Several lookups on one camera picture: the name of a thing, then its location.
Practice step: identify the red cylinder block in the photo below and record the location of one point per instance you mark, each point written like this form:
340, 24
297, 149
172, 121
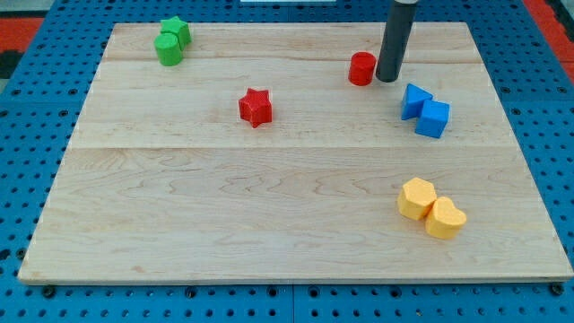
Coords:
362, 68

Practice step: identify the blue triangle block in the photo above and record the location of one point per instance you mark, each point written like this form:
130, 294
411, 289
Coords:
413, 100

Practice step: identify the light wooden board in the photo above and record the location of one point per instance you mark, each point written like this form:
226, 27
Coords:
162, 182

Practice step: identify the red star block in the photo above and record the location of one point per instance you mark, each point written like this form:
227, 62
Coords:
256, 107

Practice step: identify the yellow hexagon block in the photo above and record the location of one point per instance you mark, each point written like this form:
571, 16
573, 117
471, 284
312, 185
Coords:
416, 198

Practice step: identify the blue cube block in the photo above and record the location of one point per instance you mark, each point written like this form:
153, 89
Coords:
433, 119

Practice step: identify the green cylinder block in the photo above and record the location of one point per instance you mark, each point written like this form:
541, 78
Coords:
167, 49

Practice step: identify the yellow heart block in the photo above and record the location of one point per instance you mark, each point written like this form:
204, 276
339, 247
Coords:
445, 220

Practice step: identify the green star block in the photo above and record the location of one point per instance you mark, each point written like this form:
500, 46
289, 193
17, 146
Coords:
179, 29

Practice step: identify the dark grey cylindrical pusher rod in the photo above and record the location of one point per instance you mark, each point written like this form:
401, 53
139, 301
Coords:
395, 38

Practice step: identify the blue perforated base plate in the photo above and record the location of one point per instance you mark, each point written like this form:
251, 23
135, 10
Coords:
526, 55

